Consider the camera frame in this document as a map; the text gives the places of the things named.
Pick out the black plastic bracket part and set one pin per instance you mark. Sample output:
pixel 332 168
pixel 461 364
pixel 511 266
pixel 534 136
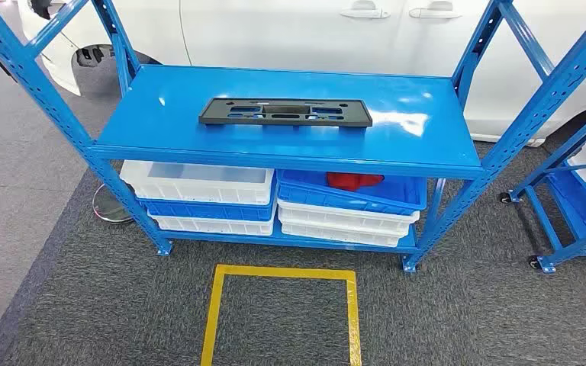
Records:
pixel 285 109

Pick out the red plastic part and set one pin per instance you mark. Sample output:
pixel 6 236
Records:
pixel 353 181

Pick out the blue metal shelf rack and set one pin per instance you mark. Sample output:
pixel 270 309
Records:
pixel 171 116

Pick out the white car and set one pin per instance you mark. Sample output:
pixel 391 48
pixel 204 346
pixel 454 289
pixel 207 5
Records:
pixel 283 35

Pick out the yellow floor tape square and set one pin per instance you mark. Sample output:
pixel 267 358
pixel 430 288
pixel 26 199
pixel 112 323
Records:
pixel 212 313

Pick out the round chrome stand base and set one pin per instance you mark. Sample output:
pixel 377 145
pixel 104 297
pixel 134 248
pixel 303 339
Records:
pixel 108 209

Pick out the blue wheeled metal rack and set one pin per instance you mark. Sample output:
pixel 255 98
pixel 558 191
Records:
pixel 583 212

